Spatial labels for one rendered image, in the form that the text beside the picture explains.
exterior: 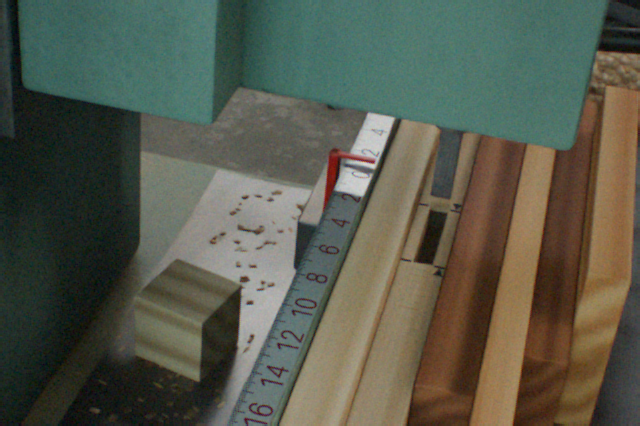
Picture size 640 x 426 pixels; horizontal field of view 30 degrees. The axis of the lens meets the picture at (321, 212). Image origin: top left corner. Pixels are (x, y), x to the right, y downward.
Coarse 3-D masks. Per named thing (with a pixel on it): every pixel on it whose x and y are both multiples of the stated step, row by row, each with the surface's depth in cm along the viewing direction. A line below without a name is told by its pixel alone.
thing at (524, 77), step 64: (256, 0) 46; (320, 0) 45; (384, 0) 45; (448, 0) 44; (512, 0) 43; (576, 0) 43; (256, 64) 47; (320, 64) 47; (384, 64) 46; (448, 64) 45; (512, 64) 45; (576, 64) 44; (448, 128) 50; (512, 128) 46; (576, 128) 46
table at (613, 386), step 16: (624, 304) 55; (624, 320) 54; (624, 336) 53; (624, 352) 52; (608, 368) 51; (624, 368) 51; (608, 384) 50; (624, 384) 51; (608, 400) 50; (624, 400) 50; (592, 416) 49; (608, 416) 49; (624, 416) 49
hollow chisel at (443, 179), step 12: (444, 132) 50; (444, 144) 51; (456, 144) 51; (444, 156) 51; (456, 156) 51; (444, 168) 51; (456, 168) 52; (432, 180) 52; (444, 180) 52; (432, 192) 52; (444, 192) 52
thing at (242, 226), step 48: (144, 192) 78; (192, 192) 78; (240, 192) 79; (288, 192) 79; (144, 240) 73; (192, 240) 74; (240, 240) 74; (288, 240) 75; (96, 336) 65; (240, 336) 66; (48, 384) 62; (96, 384) 62; (144, 384) 62; (192, 384) 63; (240, 384) 63
